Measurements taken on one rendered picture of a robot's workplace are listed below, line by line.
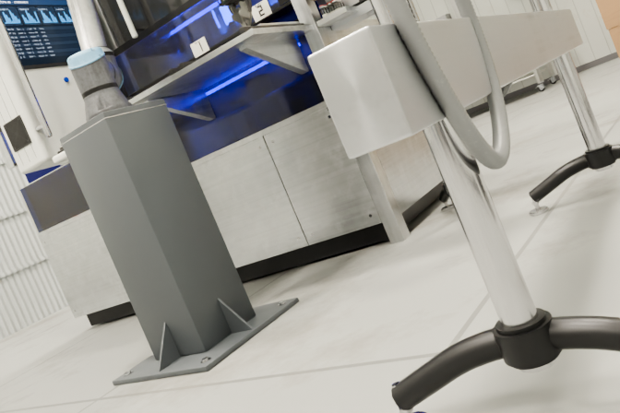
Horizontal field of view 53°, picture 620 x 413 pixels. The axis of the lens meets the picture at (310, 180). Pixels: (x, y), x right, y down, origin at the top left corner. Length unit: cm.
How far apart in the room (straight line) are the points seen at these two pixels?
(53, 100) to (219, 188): 76
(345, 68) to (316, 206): 186
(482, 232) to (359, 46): 32
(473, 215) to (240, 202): 194
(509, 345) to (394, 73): 40
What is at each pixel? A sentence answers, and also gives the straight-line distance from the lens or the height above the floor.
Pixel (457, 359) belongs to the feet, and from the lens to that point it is 93.
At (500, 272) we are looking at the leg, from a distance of 85.
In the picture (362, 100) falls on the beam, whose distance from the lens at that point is 65.
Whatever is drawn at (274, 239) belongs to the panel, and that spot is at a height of 16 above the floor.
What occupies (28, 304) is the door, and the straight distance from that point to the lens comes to 576.
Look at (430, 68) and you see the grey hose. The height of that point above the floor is 49.
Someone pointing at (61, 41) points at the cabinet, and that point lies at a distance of 288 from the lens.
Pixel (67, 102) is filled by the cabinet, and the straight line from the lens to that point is 275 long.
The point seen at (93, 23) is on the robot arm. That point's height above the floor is 112.
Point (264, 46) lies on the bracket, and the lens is 221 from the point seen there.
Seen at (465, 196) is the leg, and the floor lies 32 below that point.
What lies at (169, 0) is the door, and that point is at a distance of 278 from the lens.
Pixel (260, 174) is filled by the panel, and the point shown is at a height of 44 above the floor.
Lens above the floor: 46
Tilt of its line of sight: 3 degrees down
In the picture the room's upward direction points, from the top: 23 degrees counter-clockwise
